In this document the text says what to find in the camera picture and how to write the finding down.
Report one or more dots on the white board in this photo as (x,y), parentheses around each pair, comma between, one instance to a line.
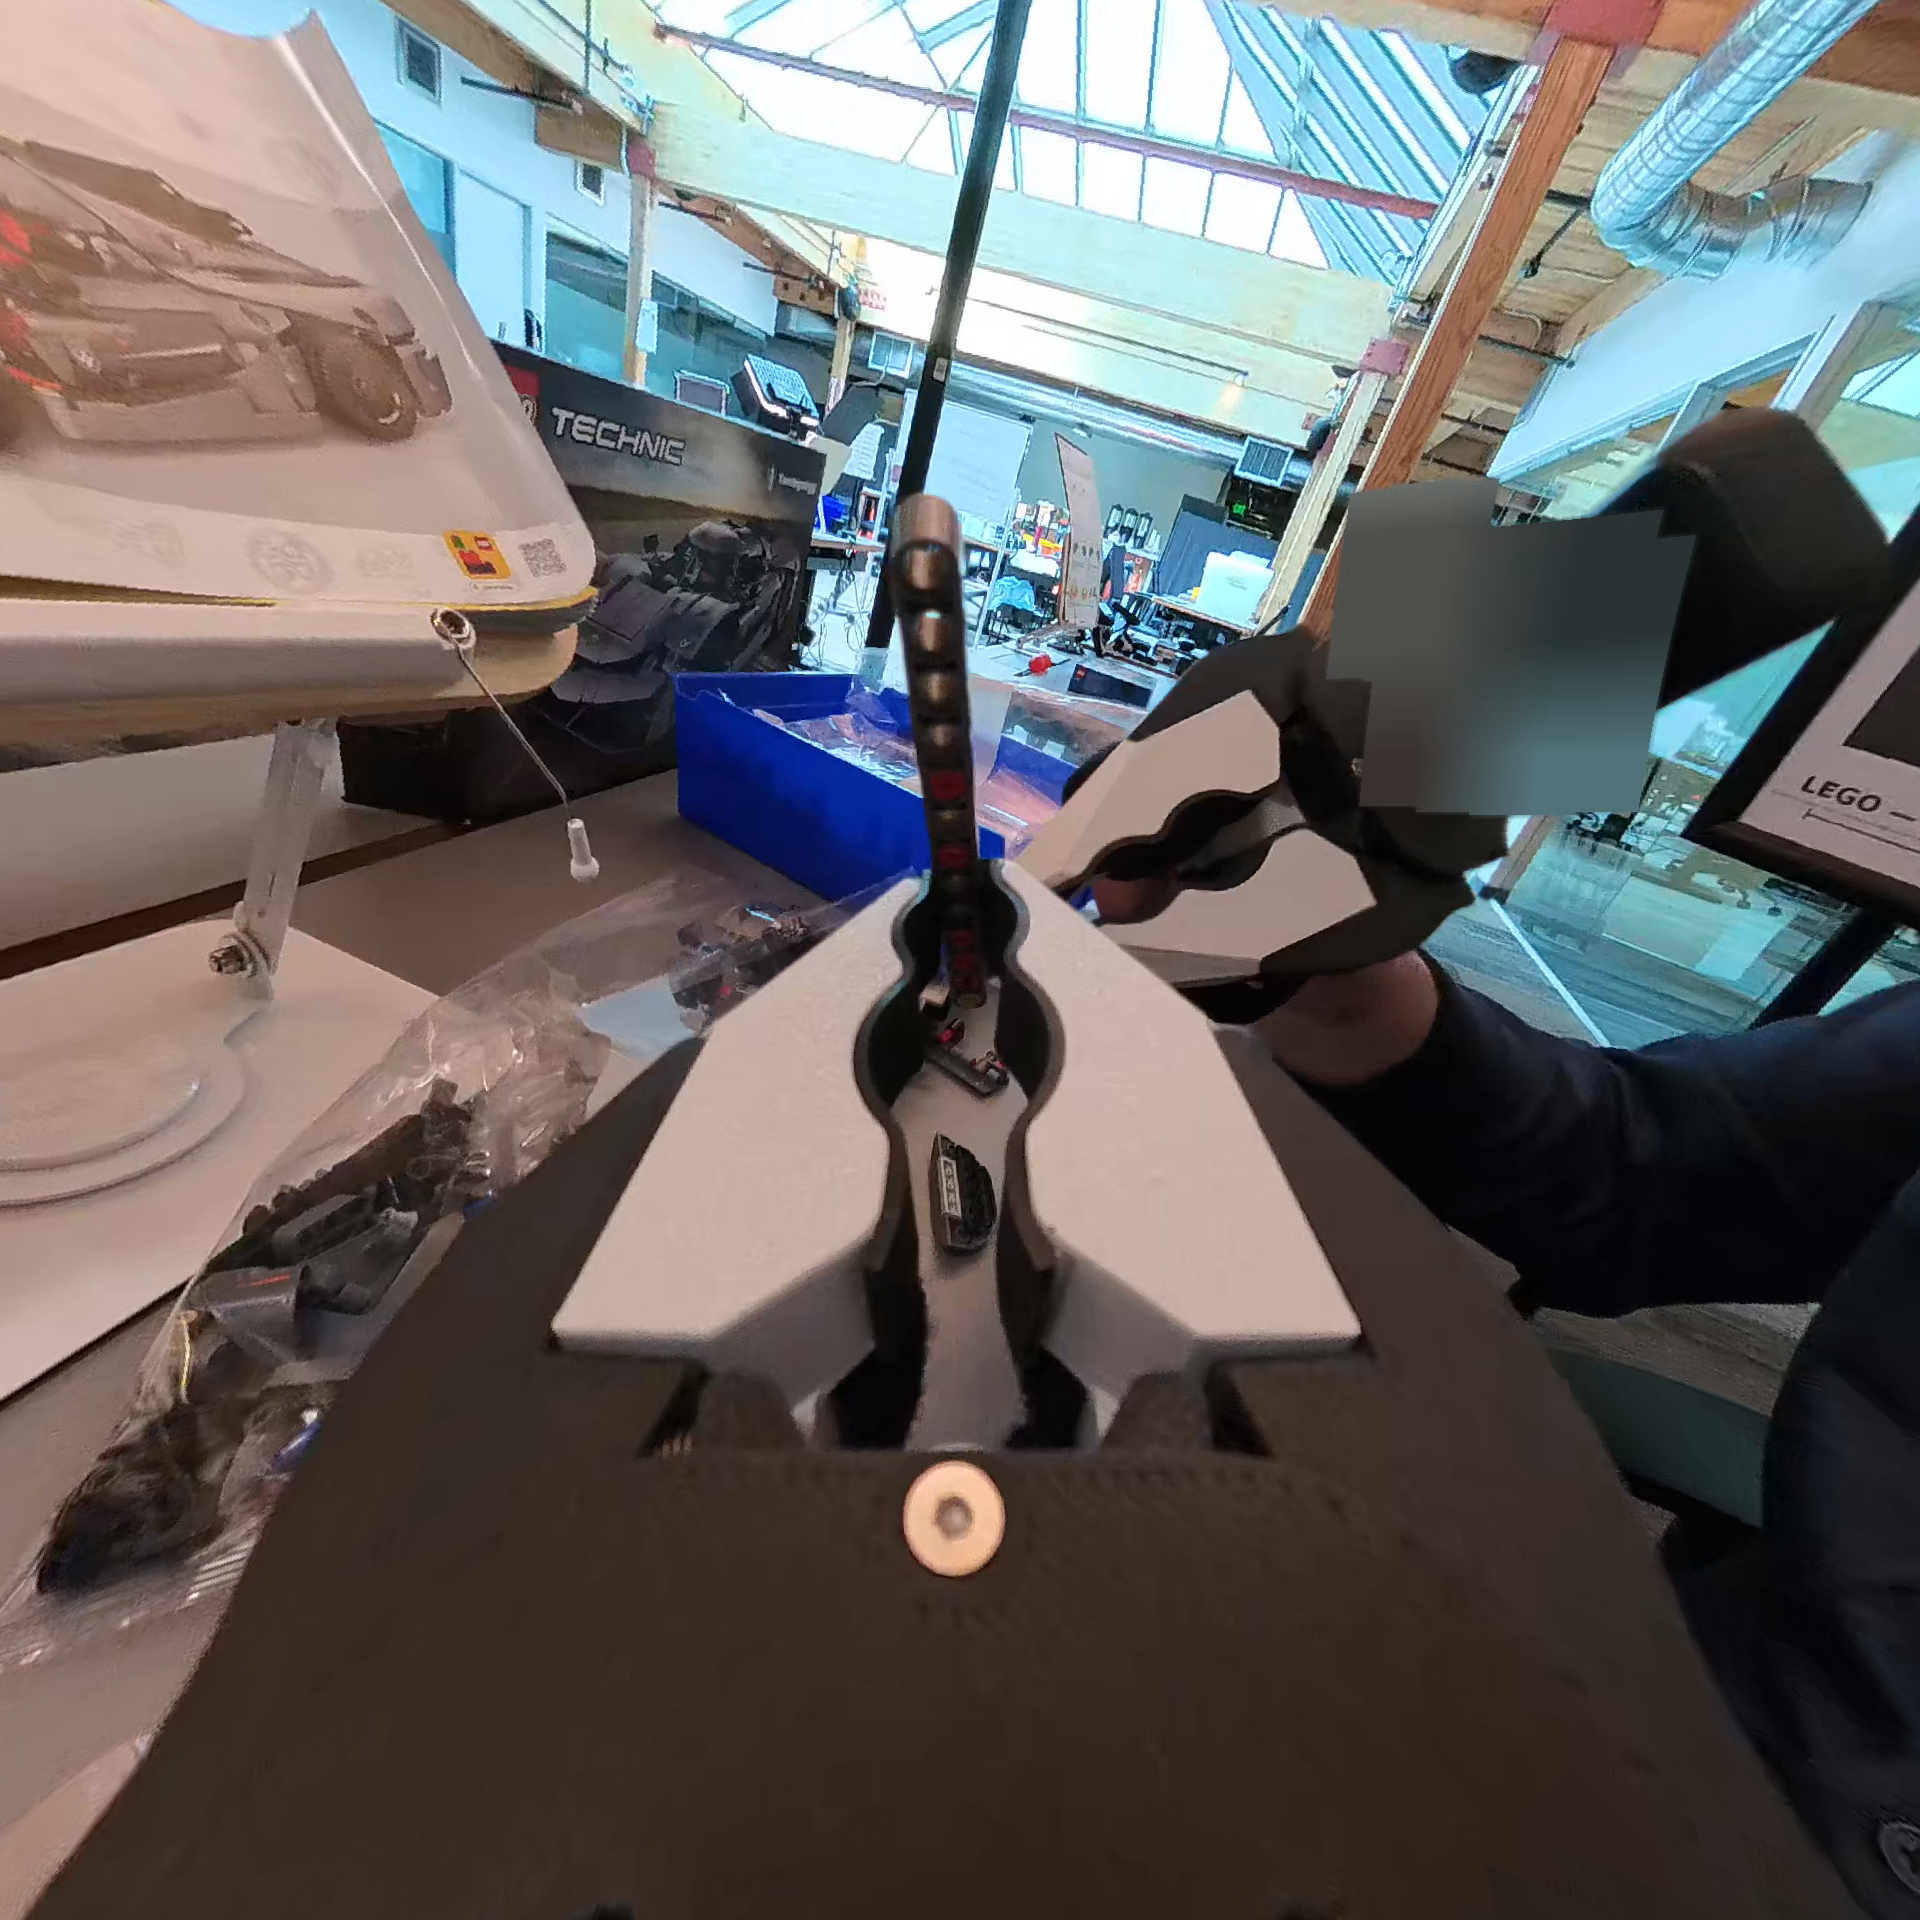
(975,458)

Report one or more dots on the crumpled clear plastic bag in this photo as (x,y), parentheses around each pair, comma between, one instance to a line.
(885,735)

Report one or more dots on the silver air duct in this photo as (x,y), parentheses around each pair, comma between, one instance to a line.
(1695,148)

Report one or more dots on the led light panel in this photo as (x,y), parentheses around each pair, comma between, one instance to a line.
(773,388)

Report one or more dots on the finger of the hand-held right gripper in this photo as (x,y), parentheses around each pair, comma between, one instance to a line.
(1185,763)
(1259,915)

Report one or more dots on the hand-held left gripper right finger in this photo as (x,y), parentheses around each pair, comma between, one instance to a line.
(1185,1201)

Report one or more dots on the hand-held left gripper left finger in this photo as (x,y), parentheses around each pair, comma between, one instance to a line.
(720,1201)

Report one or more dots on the dark lego box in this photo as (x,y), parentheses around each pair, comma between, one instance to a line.
(675,495)

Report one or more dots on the person's right hand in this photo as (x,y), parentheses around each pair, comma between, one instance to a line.
(1349,1019)

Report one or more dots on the blue plastic bin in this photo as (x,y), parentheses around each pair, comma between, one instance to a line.
(765,796)

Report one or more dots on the partly built lego car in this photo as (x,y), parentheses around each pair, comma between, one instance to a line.
(750,945)

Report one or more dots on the black white tag sign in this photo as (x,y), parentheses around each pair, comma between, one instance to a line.
(1846,751)

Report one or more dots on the grey red lego subassembly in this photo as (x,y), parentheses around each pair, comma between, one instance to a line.
(967,1062)

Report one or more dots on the grey lego beam red pins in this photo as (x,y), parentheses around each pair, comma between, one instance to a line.
(937,675)

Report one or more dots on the white wooden book stand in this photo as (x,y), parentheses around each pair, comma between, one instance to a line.
(150,1201)

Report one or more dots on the clear bag of grey parts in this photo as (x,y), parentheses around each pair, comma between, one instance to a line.
(375,1201)

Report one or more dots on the black grey lego plate assembly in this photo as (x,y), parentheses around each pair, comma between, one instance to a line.
(961,1193)

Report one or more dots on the black pole with round disc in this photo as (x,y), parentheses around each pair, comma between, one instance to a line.
(961,224)

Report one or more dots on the white instruction booklet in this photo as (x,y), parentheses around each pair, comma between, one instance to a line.
(225,299)

